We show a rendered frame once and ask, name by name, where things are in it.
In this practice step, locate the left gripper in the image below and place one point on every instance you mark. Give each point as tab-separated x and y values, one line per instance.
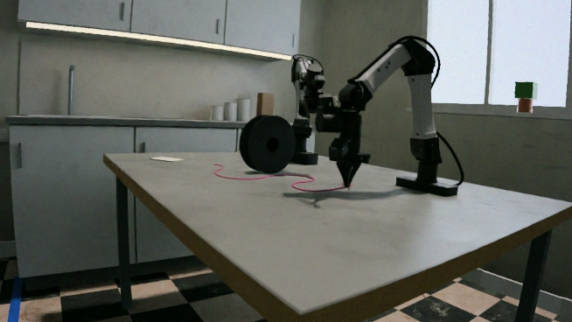
351	161

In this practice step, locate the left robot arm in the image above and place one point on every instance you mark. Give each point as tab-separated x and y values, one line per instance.
424	144

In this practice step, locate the black cable reel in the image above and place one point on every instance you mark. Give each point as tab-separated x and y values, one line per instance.
267	145

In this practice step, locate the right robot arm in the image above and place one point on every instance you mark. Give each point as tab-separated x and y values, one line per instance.
301	78

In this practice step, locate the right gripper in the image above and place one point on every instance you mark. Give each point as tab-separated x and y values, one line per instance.
312	97

